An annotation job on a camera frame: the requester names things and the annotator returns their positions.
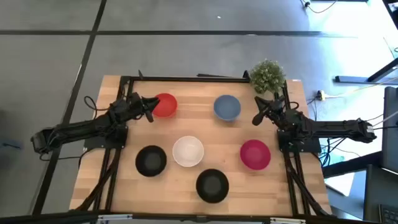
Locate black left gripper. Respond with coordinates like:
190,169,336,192
122,92,161,123

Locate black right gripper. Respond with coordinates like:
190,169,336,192
251,95,289,127

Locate red plastic bowl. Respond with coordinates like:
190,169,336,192
151,93,178,119

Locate blue plastic bowl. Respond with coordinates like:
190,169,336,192
213,94,242,122

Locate magenta plastic bowl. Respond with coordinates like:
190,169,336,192
239,139,272,171

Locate black plastic bowl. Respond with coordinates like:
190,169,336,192
134,145,168,178
195,169,230,204

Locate white plastic bowl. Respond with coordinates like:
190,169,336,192
172,135,205,168

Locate green potted plant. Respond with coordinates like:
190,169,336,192
249,58,286,95

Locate black desk leg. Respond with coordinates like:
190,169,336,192
335,57,398,85

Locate black keyboard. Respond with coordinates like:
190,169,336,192
378,204,398,224

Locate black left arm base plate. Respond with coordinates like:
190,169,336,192
83,124,129,149

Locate black aluminium table frame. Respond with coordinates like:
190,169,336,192
70,70,335,218

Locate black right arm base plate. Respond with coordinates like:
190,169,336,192
277,129,322,154

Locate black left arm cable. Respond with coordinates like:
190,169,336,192
83,95,110,112

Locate blue cable bundle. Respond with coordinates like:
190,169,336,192
319,144,335,169

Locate yellow floor cable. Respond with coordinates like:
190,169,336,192
323,77,398,98

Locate black floor cable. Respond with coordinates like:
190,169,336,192
300,0,339,15

